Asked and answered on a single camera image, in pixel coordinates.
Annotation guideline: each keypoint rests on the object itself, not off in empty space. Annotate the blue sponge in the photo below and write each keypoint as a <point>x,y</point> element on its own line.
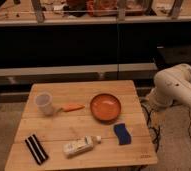
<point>122,134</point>

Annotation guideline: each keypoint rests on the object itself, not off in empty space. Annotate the translucent white ceramic cup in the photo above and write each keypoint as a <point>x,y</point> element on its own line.
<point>44,103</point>

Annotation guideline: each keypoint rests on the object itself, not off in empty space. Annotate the black white striped block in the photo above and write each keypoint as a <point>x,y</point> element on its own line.
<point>36,149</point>

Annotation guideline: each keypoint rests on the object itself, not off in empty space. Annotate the wooden folding table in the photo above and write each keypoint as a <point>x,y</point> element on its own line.
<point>55,131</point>

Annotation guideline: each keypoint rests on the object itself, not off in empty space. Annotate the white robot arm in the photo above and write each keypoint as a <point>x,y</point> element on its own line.
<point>171,84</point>

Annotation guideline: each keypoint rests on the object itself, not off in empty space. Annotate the long workbench shelf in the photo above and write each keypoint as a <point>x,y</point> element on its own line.
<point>92,12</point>

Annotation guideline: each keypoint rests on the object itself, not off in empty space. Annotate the white plastic bottle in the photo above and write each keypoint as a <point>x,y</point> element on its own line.
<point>81,145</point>

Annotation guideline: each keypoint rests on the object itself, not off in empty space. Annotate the orange carrot toy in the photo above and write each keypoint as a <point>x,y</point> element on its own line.
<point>71,107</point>

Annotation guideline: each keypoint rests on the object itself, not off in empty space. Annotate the black box on right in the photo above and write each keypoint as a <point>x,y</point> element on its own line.
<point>171,56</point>

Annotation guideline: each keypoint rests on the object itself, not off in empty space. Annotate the orange round bowl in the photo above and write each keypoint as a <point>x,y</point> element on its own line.
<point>105,107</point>

